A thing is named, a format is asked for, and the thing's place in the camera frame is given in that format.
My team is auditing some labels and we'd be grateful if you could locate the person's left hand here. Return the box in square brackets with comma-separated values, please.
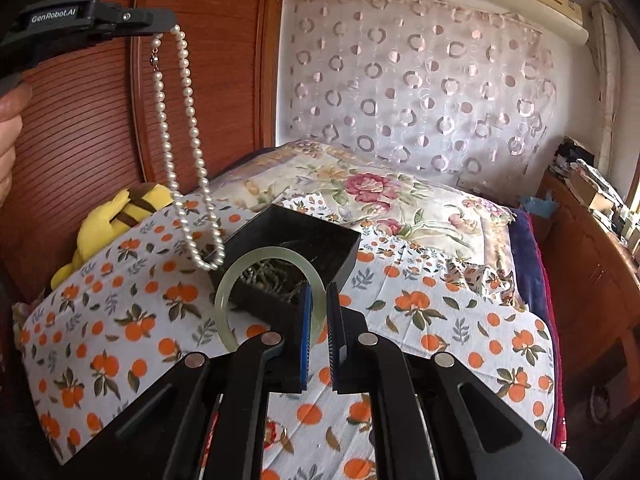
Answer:
[0, 84, 34, 207]

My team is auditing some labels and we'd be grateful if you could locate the dark blue blanket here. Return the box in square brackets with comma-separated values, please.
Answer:
[509, 207, 551, 333]

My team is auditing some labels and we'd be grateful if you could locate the orange fruit print cloth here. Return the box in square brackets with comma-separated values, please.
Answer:
[12, 187, 563, 480]

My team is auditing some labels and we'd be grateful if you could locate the wooden cabinet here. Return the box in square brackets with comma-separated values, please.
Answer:
[535, 170, 640, 397]

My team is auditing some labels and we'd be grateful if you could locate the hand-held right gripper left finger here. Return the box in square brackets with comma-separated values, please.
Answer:
[62, 282, 317, 480]

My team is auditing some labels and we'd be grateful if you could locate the pile of dark clothes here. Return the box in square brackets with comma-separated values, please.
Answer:
[552, 135, 596, 177]

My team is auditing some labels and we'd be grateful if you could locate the cream air conditioner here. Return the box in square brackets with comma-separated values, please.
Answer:
[487, 0, 591, 44]

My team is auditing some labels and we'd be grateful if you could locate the blue plastic bag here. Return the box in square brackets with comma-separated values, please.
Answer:
[520, 192, 559, 217]

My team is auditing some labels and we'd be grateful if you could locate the pale green jade bangle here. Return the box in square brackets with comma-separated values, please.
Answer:
[214, 246, 325, 356]

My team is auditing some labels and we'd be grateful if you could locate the stack of papers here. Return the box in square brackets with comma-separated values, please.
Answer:
[570, 157, 627, 212]

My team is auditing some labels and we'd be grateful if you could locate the white pearl necklace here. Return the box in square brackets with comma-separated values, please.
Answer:
[150, 25, 227, 272]

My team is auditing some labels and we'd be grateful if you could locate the sheer circle pattern curtain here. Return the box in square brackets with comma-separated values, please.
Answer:
[282, 0, 559, 197]

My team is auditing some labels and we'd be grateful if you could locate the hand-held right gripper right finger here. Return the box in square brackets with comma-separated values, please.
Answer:
[325, 282, 596, 480]

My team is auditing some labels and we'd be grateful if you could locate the yellow plush toy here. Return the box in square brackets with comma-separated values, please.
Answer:
[50, 182, 176, 286]

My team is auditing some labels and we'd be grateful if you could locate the wooden wardrobe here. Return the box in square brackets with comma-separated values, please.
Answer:
[0, 0, 286, 301]

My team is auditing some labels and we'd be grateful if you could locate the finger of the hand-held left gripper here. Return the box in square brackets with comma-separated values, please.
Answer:
[97, 3, 182, 43]

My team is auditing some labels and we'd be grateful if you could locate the pale window curtain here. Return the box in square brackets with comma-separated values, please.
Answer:
[590, 2, 627, 161]

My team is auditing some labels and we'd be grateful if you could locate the black square box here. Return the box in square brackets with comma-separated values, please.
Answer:
[207, 203, 362, 322]

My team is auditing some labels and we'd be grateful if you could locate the floral quilt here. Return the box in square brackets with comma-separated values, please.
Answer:
[207, 140, 519, 306]

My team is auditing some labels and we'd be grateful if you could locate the red blanket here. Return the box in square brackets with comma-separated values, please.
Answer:
[530, 220, 572, 457]

